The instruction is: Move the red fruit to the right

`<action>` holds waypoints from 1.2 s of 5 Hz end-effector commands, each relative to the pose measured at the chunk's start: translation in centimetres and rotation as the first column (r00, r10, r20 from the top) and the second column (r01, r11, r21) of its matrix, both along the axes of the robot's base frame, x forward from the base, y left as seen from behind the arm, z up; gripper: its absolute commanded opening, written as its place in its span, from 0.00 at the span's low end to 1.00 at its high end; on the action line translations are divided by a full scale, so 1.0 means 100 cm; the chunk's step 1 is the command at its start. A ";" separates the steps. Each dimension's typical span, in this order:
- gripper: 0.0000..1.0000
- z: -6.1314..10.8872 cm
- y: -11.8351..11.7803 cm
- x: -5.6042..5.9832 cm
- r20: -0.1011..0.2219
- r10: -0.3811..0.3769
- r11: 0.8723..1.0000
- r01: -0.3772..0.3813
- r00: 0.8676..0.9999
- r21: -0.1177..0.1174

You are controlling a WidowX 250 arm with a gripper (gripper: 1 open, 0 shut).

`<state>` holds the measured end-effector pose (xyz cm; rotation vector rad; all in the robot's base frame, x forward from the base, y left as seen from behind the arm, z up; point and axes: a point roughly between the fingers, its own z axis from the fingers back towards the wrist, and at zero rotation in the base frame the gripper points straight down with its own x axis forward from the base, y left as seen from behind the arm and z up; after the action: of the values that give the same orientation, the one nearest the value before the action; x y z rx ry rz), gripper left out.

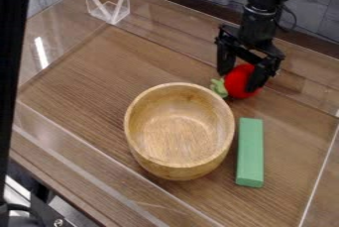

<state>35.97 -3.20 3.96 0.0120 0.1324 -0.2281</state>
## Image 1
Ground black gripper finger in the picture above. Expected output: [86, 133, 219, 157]
[218, 41, 237, 75]
[246, 57, 278, 92]

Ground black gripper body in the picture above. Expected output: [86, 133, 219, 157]
[215, 5, 285, 69]

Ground red plush strawberry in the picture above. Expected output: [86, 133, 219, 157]
[210, 63, 261, 99]

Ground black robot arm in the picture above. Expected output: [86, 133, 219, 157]
[215, 0, 289, 93]

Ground green rectangular block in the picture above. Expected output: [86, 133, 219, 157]
[237, 118, 263, 188]

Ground wooden bowl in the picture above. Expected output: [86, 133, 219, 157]
[123, 82, 237, 180]

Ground clear acrylic corner bracket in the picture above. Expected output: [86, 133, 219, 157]
[86, 0, 131, 25]

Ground black vertical post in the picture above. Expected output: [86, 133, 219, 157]
[0, 0, 30, 205]

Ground black metal bracket with cable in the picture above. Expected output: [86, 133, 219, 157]
[0, 195, 76, 227]

